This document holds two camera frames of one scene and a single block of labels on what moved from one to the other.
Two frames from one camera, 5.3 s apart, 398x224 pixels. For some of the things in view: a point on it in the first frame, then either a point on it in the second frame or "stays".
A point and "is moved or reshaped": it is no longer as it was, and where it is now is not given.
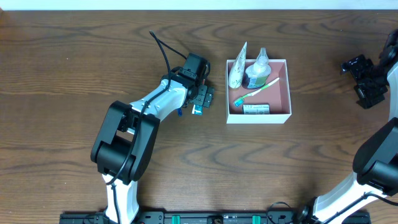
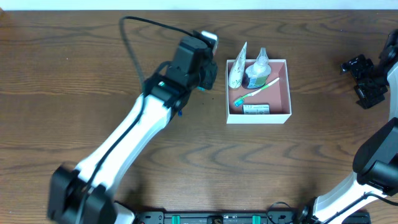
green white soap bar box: x=256 y=109 stays
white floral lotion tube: x=237 y=70 stays
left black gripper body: x=204 y=97 -> x=210 y=74
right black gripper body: x=363 y=79 stays
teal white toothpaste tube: x=197 y=109 is moved or reshaped
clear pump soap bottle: x=257 y=74 stays
